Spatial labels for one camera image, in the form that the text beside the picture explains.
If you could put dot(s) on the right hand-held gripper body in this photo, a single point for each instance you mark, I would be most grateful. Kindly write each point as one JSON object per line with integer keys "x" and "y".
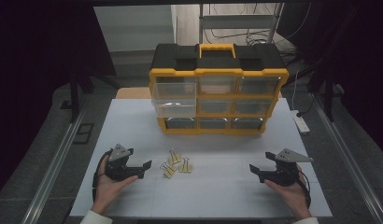
{"x": 286, "y": 174}

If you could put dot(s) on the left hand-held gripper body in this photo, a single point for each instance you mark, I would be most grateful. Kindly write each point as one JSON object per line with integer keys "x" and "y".
{"x": 116, "y": 169}

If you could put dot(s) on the clear plastic drawer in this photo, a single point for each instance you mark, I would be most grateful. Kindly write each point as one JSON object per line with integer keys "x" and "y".
{"x": 175, "y": 109}

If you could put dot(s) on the yellow black drawer organizer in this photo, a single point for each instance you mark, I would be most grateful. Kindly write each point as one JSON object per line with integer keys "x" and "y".
{"x": 219, "y": 63}

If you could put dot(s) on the person's left hand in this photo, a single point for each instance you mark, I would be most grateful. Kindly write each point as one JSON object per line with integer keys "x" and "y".
{"x": 107, "y": 189}

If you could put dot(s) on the person's right hand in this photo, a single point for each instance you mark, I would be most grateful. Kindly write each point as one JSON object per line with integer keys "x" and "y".
{"x": 292, "y": 196}

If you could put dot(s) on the white power strip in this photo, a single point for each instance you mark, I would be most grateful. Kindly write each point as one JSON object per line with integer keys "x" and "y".
{"x": 301, "y": 123}

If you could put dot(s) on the wooden board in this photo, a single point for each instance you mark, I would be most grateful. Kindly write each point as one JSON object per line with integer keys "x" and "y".
{"x": 133, "y": 92}

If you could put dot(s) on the black metal stand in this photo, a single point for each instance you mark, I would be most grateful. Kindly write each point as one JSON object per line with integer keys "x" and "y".
{"x": 328, "y": 93}
{"x": 75, "y": 93}

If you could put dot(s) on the dark curtain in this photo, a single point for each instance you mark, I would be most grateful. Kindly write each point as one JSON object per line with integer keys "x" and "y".
{"x": 40, "y": 62}
{"x": 361, "y": 62}

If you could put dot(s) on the grey metal shelf rack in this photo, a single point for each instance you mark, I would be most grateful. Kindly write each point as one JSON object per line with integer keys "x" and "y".
{"x": 239, "y": 21}

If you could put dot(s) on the aluminium rail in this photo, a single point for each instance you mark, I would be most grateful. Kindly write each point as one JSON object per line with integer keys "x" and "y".
{"x": 351, "y": 165}
{"x": 55, "y": 165}

